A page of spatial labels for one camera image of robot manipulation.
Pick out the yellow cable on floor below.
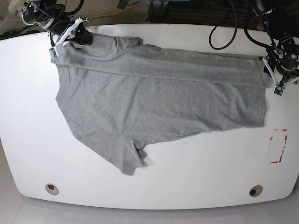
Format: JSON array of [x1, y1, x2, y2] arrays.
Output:
[[90, 10, 124, 21]]

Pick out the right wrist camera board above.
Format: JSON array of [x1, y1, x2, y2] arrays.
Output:
[[49, 45, 65, 59]]

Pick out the black rod on floor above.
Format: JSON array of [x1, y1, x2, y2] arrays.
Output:
[[0, 25, 35, 40]]

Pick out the grey T-shirt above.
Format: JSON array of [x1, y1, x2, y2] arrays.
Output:
[[51, 34, 271, 175]]

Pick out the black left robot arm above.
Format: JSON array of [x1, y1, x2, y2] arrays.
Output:
[[244, 0, 299, 90]]

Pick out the black brush on floor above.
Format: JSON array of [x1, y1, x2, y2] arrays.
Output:
[[117, 0, 128, 10]]

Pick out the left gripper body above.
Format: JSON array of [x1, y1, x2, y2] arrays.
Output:
[[258, 56, 299, 88]]

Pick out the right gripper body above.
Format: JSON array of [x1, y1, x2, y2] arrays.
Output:
[[49, 17, 89, 47]]

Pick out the red tape rectangle marking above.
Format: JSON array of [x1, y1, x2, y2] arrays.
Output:
[[267, 129, 288, 164]]

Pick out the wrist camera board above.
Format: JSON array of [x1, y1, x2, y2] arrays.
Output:
[[49, 45, 65, 59], [273, 86, 285, 96]]

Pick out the right table cable grommet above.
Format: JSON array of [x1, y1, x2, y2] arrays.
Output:
[[249, 185, 263, 197]]

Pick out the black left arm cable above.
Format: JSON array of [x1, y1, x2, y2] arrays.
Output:
[[208, 0, 271, 50]]

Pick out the table cable grommet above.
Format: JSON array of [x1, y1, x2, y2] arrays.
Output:
[[45, 183, 59, 196], [249, 185, 263, 197]]

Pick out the left table cable grommet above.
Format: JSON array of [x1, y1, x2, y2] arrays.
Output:
[[45, 183, 59, 196]]

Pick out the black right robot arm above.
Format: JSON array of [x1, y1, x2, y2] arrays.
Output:
[[20, 0, 93, 46]]

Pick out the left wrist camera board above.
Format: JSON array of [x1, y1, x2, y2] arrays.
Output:
[[273, 86, 285, 96]]

